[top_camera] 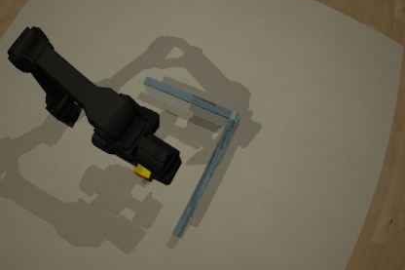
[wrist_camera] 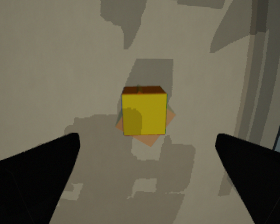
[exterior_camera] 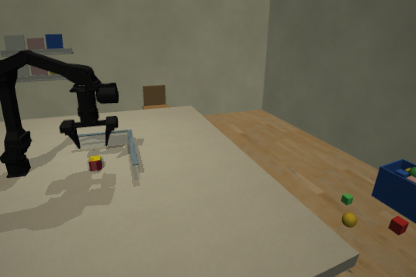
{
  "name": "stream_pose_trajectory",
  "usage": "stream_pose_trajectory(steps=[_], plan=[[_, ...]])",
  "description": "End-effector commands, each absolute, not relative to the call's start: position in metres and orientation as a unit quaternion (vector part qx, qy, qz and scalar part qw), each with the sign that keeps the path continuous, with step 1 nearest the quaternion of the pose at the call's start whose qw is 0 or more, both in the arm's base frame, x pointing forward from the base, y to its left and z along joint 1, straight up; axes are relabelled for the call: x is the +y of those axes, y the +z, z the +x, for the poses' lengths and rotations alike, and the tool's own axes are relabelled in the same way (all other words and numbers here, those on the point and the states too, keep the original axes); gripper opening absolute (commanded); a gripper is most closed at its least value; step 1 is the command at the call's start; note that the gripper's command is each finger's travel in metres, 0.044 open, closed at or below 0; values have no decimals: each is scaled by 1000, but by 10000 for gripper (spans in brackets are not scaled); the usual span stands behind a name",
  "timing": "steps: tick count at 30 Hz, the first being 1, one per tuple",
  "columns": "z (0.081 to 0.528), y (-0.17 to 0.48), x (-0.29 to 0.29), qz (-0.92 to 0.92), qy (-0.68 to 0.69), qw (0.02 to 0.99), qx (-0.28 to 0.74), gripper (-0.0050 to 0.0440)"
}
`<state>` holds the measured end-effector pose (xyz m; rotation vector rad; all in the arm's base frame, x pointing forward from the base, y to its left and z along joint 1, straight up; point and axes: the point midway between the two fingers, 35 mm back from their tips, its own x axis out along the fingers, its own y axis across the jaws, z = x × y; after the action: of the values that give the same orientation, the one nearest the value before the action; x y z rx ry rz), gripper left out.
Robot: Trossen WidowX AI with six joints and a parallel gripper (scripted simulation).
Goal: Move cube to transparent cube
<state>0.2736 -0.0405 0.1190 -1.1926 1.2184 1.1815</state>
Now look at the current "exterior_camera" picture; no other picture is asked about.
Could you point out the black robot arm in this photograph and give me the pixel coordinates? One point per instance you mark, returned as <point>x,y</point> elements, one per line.
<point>17,140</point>

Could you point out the clear glass wall panel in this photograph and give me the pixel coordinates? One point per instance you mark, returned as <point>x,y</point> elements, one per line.
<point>95,140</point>

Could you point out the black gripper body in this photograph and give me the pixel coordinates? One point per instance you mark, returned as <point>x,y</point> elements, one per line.
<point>88,118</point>

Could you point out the transparent orange cube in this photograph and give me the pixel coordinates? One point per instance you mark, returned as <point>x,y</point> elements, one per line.
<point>95,165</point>

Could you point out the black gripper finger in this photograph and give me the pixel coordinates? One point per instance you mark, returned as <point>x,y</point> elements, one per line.
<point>74,137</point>
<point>107,134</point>

